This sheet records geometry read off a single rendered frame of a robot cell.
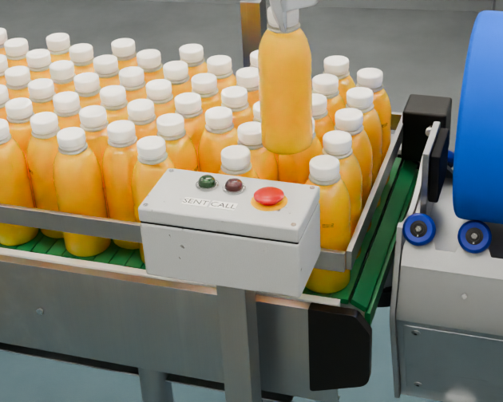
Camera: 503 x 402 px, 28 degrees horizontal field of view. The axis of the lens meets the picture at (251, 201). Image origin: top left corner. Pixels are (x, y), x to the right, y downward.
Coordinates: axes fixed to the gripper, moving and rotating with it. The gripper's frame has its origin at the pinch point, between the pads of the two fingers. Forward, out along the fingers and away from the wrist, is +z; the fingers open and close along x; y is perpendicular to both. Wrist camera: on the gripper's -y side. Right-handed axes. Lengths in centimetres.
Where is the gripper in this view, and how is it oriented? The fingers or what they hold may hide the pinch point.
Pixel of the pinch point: (283, 13)
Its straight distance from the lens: 125.8
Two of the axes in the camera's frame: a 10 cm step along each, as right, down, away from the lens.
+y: 9.5, 1.2, -2.8
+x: 3.0, -5.1, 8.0
